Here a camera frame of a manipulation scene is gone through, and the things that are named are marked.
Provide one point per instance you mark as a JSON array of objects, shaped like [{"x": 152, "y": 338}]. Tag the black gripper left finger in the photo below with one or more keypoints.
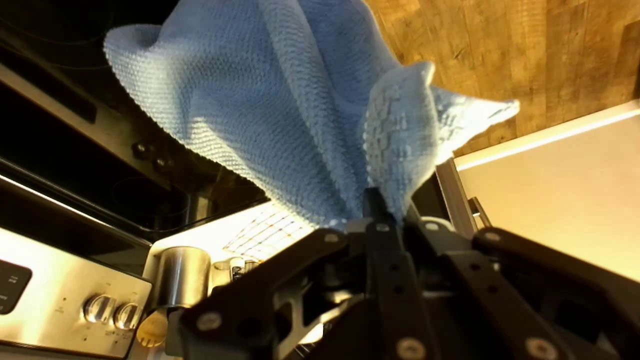
[{"x": 269, "y": 310}]

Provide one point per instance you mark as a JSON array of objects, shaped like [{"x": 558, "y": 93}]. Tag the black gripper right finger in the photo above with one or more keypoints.
[{"x": 595, "y": 310}]

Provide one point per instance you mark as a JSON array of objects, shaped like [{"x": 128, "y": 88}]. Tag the light blue towel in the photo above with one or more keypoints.
[{"x": 298, "y": 96}]

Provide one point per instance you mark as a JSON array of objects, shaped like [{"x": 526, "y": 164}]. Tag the black glass-top oven range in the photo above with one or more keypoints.
[{"x": 89, "y": 185}]

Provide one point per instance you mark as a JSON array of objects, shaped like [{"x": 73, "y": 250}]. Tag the steel utensil crock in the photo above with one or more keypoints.
[{"x": 179, "y": 276}]

